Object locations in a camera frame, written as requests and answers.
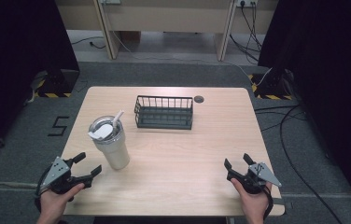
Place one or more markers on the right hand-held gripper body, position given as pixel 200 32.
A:
pixel 255 178

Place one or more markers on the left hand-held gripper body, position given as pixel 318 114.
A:
pixel 59 174

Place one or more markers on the white tumbler cup with straw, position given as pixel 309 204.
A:
pixel 110 141

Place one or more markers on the person's right hand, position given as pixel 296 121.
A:
pixel 254 203

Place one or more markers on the person's left hand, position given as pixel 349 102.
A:
pixel 56 203

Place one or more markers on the round table grommet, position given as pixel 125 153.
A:
pixel 199 99

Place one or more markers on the black stand base with hazard tape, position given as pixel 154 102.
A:
pixel 57 84
pixel 271 85

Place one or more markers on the black curtain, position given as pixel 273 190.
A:
pixel 329 77
pixel 21 62

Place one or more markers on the wall power socket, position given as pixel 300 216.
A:
pixel 247 3

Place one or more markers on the light wooden desk frame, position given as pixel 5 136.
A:
pixel 164 21

